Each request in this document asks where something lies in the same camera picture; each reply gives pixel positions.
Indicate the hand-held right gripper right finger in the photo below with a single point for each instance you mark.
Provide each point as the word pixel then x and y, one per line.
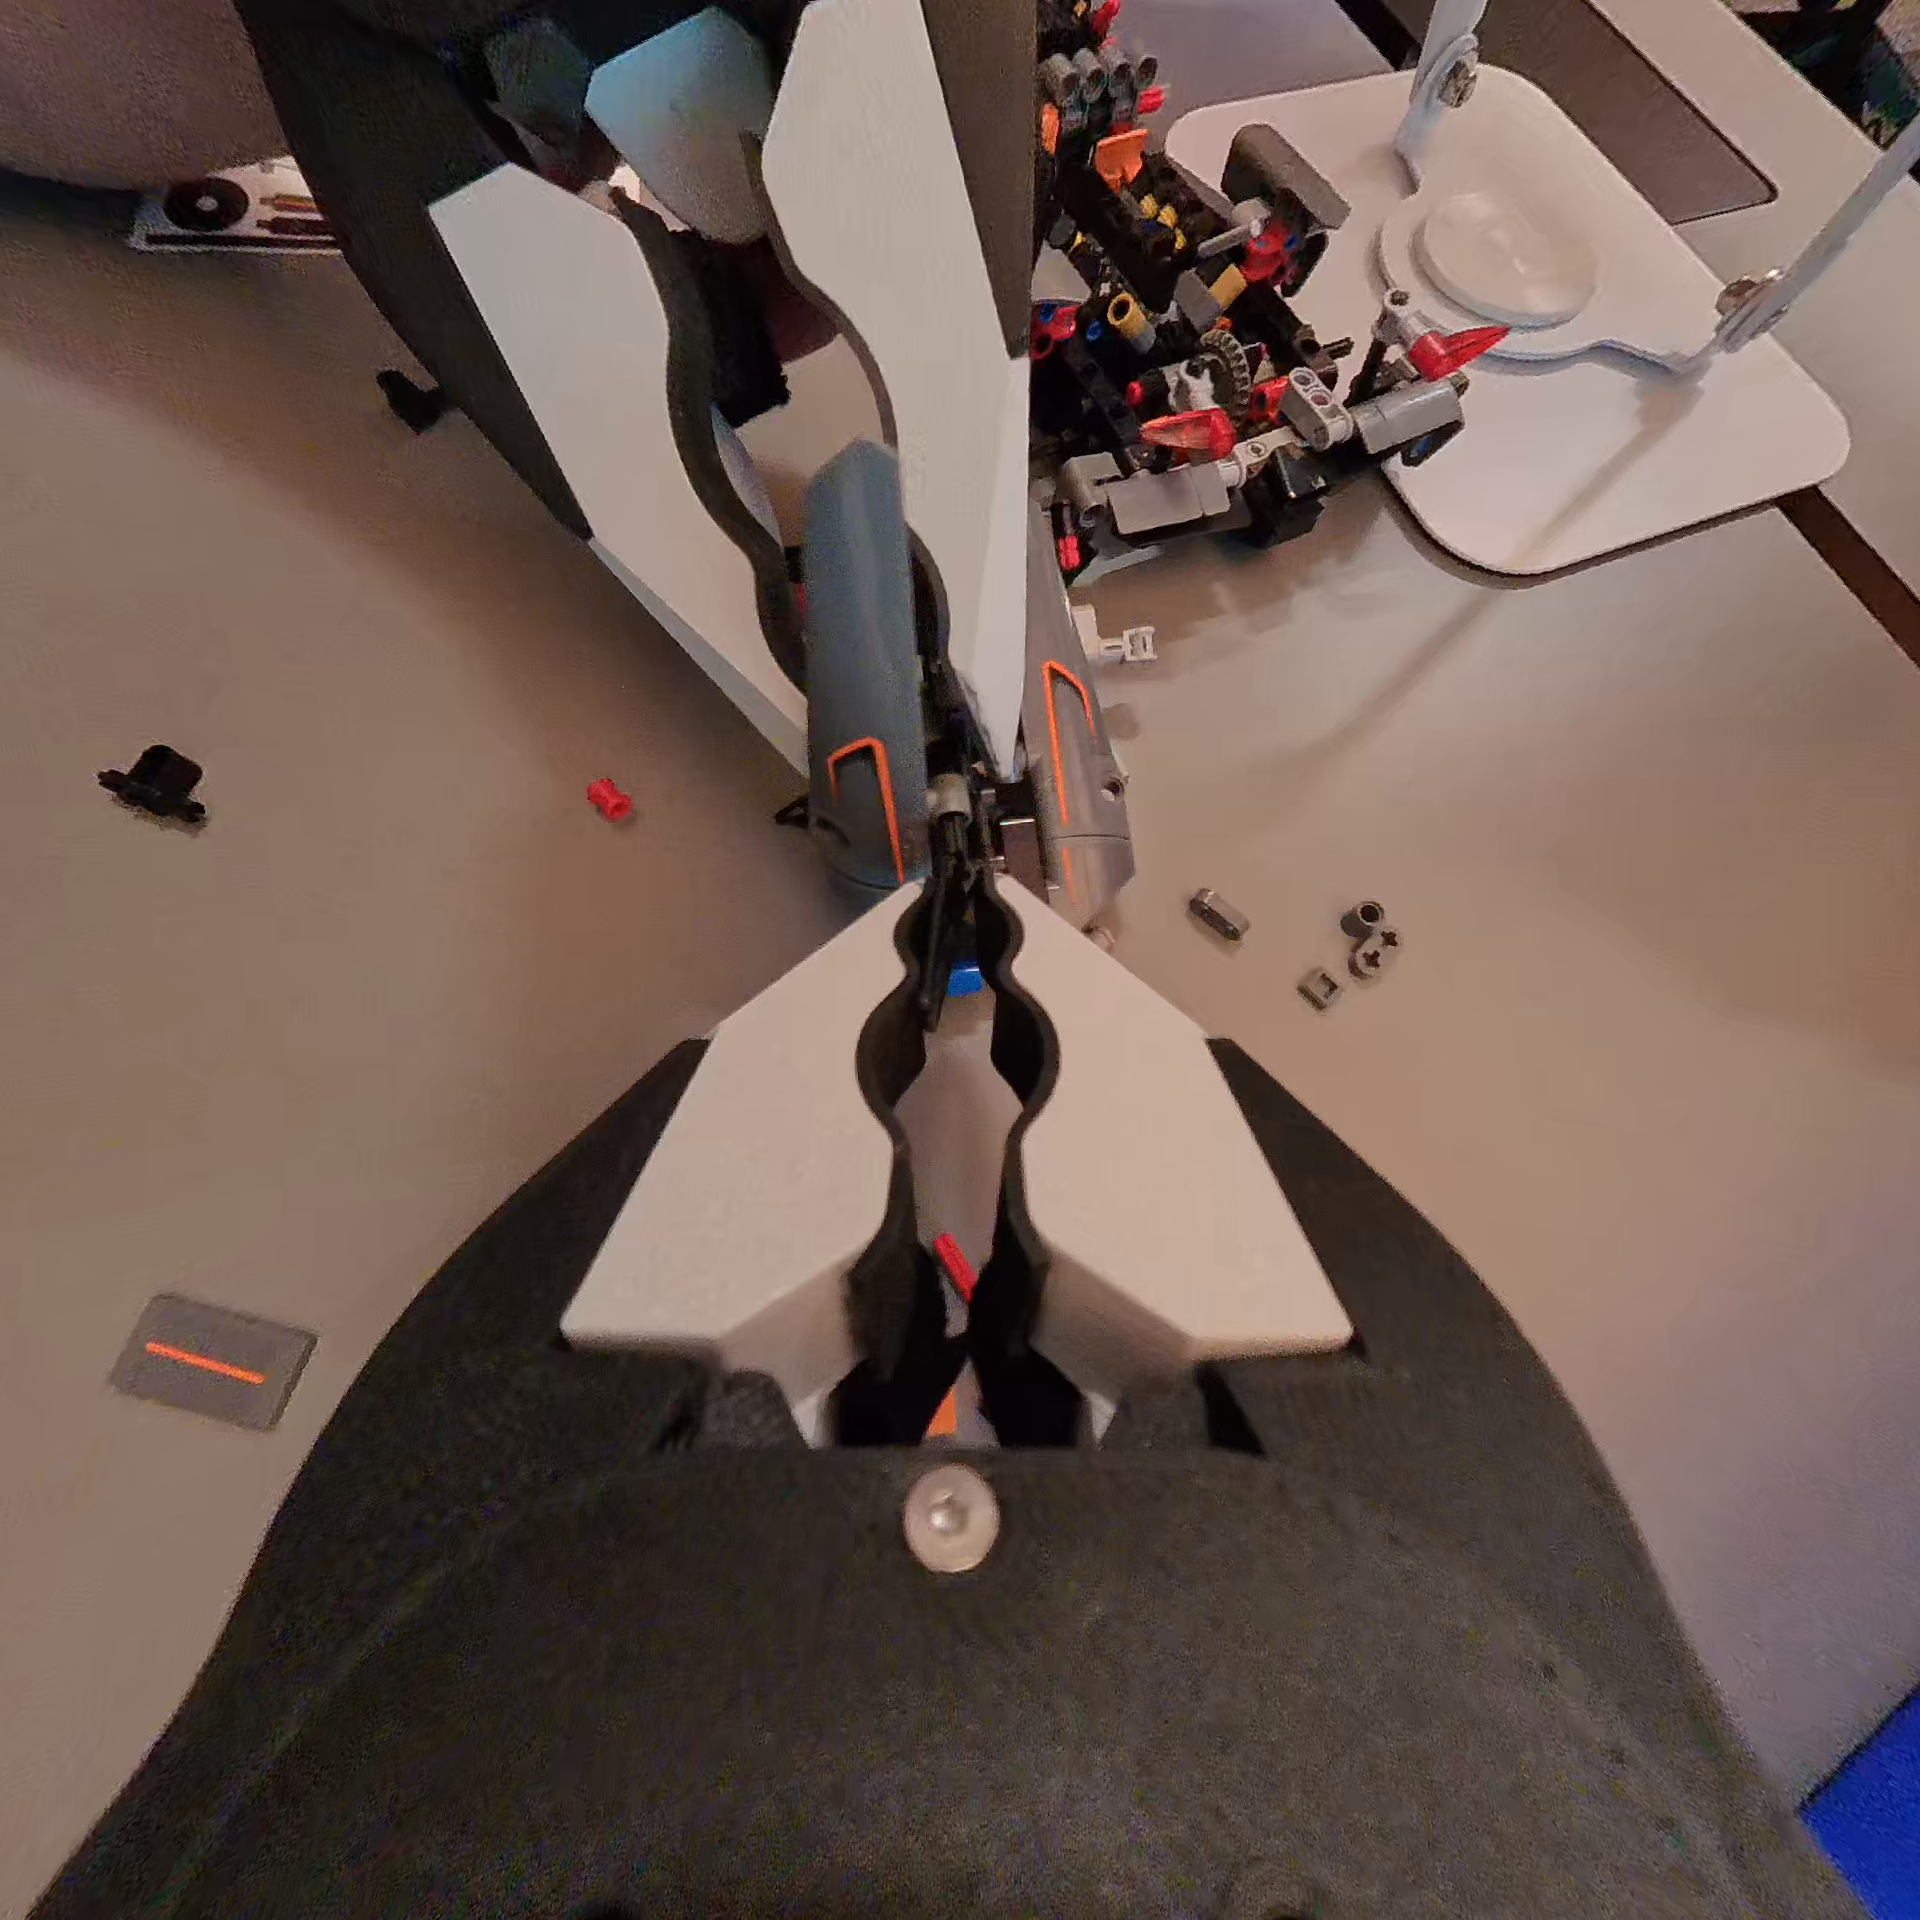
pixel 1185 1202

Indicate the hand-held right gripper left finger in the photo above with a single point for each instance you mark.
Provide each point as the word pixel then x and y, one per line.
pixel 715 1202

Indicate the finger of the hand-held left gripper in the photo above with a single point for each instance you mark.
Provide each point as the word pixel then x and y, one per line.
pixel 556 350
pixel 916 228

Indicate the dark grey lego wing panel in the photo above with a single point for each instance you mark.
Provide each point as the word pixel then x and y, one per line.
pixel 865 663

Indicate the black grey lego assembly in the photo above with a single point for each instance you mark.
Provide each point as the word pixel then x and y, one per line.
pixel 1076 747

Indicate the small black lego piece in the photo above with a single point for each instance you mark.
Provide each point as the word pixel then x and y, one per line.
pixel 410 397

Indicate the lego sticker sheet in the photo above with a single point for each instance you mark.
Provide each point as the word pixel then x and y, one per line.
pixel 225 201

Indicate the red lego pin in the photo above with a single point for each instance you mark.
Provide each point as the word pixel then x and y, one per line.
pixel 951 1268

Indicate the large lego car chassis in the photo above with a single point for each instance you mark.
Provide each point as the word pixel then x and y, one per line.
pixel 1185 297

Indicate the small dark grey lego piece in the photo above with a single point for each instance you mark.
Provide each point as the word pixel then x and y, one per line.
pixel 1220 914

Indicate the orange lego piece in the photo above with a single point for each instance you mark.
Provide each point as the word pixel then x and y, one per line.
pixel 941 1413

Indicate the small red lego piece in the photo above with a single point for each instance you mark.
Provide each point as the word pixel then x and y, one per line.
pixel 610 805

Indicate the black t-shaped lego piece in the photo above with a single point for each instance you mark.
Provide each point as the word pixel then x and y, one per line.
pixel 156 782

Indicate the flat grey orange striped tile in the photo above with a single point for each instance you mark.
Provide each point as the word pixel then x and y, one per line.
pixel 214 1360

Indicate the blue plastic bin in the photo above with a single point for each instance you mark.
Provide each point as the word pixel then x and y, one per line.
pixel 1875 1834

